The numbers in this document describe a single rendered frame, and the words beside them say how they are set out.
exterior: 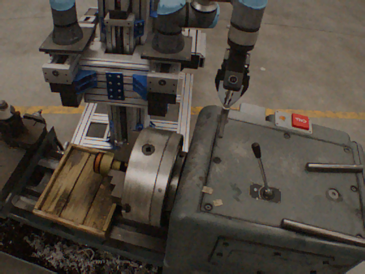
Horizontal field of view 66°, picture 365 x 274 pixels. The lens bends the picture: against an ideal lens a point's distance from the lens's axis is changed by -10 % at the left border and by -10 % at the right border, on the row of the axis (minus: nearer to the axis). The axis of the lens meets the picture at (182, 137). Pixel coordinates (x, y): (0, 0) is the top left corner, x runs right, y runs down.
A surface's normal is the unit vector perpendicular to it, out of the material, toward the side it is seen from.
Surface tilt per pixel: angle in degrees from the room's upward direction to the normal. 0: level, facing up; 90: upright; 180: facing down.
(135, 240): 0
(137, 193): 54
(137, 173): 34
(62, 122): 0
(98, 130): 0
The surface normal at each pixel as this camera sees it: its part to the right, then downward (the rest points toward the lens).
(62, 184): 0.09, -0.66
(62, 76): -0.07, 0.74
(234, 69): -0.07, -0.22
